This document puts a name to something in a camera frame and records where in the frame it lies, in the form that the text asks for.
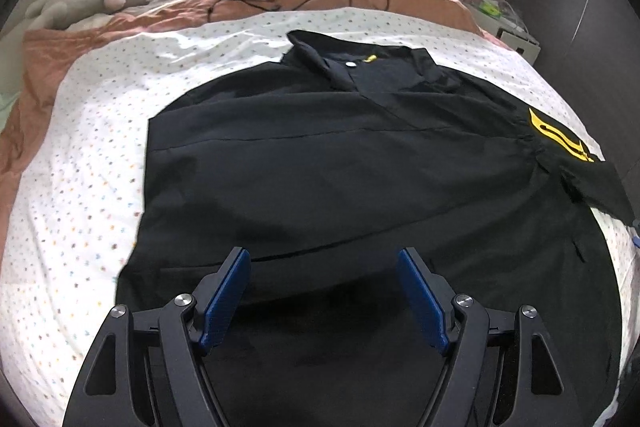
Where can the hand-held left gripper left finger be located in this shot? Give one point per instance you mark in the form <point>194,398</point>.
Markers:
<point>227,297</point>

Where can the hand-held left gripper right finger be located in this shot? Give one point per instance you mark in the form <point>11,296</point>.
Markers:
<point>422,297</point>

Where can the black shirt with yellow emblem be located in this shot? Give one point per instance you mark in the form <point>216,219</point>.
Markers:
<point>325,157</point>

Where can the white floral bed sheet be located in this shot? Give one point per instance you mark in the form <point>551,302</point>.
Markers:
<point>90,207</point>

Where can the white nightstand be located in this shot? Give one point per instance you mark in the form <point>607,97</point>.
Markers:
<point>510,29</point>

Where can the green packet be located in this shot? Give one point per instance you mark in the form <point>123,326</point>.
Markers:
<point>490,8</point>

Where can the grey wardrobe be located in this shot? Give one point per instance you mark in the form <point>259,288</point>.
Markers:
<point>575,7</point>

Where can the pale grey plush toy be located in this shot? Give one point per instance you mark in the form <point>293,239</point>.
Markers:
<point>75,4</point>

